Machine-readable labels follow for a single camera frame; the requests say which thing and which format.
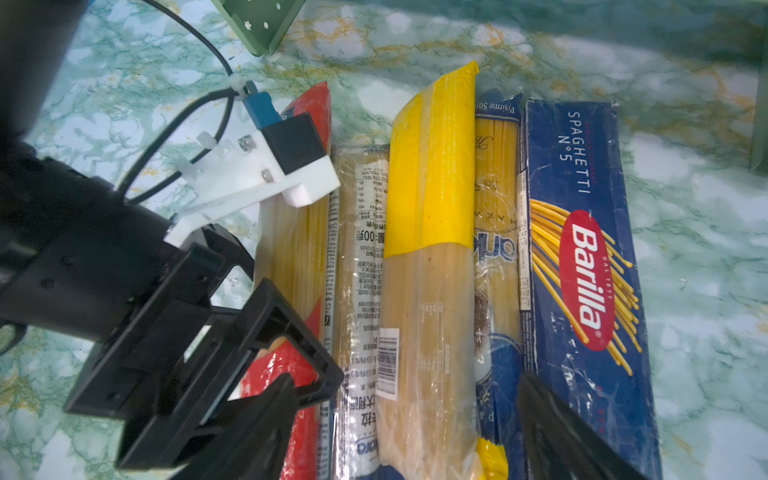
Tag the blue clear spaghetti bag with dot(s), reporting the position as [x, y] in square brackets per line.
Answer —
[498, 356]

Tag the blue Barilla spaghetti box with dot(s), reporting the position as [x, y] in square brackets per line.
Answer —
[584, 326]

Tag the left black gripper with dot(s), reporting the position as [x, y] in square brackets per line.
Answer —
[175, 407]

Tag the light green wooden shelf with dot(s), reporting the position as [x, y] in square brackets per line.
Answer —
[259, 24]

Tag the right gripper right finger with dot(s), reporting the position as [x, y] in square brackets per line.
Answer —
[580, 425]

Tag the clear white-label spaghetti bag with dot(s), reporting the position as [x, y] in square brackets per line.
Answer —
[361, 199]

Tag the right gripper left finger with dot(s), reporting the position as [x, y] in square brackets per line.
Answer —
[254, 445]

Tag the yellow top spaghetti bag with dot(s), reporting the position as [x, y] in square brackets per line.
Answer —
[425, 389]

